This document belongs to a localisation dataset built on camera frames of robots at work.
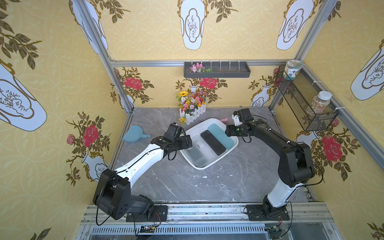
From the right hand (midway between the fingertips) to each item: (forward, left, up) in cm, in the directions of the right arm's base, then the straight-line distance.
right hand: (235, 129), depth 94 cm
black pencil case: (-8, +11, -8) cm, 16 cm away
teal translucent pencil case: (+2, +9, -9) cm, 13 cm away
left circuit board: (-53, +47, -13) cm, 72 cm away
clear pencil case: (-18, +24, -7) cm, 31 cm away
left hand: (-12, +34, +2) cm, 36 cm away
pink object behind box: (+16, +4, -10) cm, 19 cm away
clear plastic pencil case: (-9, +20, -9) cm, 24 cm away
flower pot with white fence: (+17, +28, +5) cm, 33 cm away
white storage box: (+5, +23, -6) cm, 25 cm away
